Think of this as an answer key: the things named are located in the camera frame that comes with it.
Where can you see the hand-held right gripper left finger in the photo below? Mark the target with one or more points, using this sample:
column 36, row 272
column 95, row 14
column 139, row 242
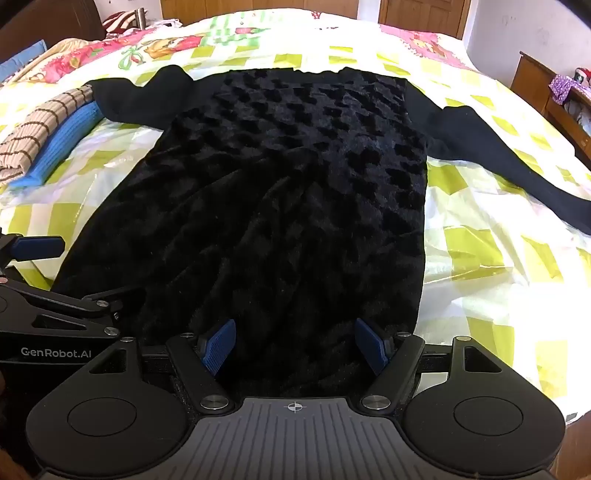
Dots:
column 216, row 347

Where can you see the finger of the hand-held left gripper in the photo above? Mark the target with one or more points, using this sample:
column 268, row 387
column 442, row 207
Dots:
column 41, row 247
column 69, row 302

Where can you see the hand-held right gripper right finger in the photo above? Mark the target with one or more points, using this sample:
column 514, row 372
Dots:
column 369, row 346

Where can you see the black textured sweater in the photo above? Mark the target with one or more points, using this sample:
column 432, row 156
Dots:
column 277, row 184

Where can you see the blue ribbed folded garment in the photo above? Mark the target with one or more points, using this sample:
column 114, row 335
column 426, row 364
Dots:
column 60, row 143

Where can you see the beige striped folded garment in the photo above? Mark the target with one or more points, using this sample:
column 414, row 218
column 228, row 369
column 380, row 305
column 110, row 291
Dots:
column 32, row 138

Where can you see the green checkered bed quilt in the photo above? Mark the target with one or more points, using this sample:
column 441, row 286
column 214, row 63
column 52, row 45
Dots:
column 485, row 230

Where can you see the blue cloth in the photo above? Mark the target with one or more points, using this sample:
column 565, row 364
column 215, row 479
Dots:
column 21, row 57

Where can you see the dark wooden headboard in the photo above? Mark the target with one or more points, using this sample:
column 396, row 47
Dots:
column 46, row 23

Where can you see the red white striped pillow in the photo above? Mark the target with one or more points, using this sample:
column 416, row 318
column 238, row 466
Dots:
column 122, row 23

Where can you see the wooden dresser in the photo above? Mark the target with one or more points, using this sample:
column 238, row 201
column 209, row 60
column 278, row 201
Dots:
column 535, row 87

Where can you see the wooden wardrobe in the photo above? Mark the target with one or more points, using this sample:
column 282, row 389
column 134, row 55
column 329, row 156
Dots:
column 258, row 7

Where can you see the purple patterned cloth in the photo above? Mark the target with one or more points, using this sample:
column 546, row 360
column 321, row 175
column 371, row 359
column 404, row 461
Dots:
column 565, row 87

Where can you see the wooden door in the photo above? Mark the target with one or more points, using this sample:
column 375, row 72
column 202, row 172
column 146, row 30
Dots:
column 425, row 14

